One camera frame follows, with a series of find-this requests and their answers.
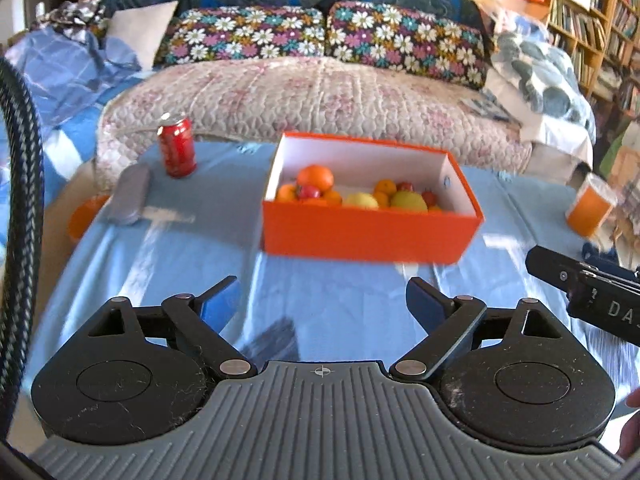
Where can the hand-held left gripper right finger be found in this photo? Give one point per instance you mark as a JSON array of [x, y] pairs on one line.
[[422, 300]]

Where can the white pillow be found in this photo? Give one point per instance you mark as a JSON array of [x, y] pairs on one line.
[[140, 30]]

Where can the yellow pear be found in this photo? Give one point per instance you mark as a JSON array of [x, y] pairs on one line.
[[361, 201]]

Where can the silver patterned cloth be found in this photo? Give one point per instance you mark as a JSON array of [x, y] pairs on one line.
[[72, 12]]

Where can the blue checked bedding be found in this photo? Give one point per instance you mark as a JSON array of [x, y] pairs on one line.
[[60, 75]]

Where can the dark blue object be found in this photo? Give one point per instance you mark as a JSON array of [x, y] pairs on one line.
[[600, 255]]

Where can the pink quilted blanket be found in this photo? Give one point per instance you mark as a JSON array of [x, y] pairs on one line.
[[300, 95]]

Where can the grey glasses case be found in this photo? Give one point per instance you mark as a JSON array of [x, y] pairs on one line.
[[129, 195]]

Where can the blue tablecloth with star print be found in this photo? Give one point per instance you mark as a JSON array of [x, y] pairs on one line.
[[175, 250]]

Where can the orange bowl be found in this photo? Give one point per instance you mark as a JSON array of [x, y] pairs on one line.
[[85, 217]]

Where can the red cherry tomato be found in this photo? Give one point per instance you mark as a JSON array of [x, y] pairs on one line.
[[309, 191], [429, 196], [405, 186]]

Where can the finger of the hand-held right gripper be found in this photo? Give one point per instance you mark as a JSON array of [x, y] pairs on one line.
[[550, 265]]

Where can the floral pillow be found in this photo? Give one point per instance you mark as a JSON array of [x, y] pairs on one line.
[[240, 35], [405, 40]]

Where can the large yellow lemon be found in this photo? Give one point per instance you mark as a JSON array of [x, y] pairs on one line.
[[409, 201]]

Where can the red soda can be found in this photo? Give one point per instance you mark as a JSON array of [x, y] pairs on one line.
[[176, 147]]

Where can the large orange with stem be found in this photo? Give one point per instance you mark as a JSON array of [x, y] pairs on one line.
[[315, 177]]

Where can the white duvet with blue spots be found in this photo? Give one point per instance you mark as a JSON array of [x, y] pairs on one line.
[[540, 75]]

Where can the orange cardboard box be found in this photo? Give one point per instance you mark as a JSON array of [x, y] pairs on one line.
[[365, 235]]

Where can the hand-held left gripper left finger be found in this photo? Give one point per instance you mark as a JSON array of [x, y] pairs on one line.
[[220, 302]]

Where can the wooden bookshelf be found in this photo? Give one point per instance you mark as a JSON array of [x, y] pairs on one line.
[[595, 15]]

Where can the large oval orange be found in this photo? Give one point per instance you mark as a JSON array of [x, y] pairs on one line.
[[333, 198]]

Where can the orange cup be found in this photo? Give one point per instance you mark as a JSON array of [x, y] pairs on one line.
[[590, 207]]

